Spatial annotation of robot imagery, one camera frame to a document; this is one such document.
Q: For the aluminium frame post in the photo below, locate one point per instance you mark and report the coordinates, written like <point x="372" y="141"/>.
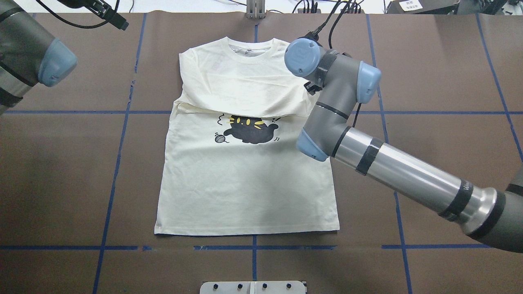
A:
<point x="255" y="9"/>

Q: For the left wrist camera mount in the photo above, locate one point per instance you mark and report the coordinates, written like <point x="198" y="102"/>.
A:
<point x="100" y="8"/>

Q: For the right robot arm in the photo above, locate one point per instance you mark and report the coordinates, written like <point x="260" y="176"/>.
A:
<point x="487" y="215"/>

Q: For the black box with label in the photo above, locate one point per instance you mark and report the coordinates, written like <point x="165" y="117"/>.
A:
<point x="428" y="7"/>

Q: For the white post base plate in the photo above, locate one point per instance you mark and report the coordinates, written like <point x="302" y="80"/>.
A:
<point x="254" y="287"/>

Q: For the brown table cover sheet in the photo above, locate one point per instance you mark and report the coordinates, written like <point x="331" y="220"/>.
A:
<point x="81" y="163"/>

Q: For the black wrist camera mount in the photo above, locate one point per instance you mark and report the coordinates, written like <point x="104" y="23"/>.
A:
<point x="312" y="88"/>

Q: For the cream cat print shirt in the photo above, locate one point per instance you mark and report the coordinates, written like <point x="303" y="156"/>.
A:
<point x="231" y="164"/>

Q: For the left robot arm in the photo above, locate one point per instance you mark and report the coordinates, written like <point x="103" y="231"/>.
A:
<point x="29" y="55"/>

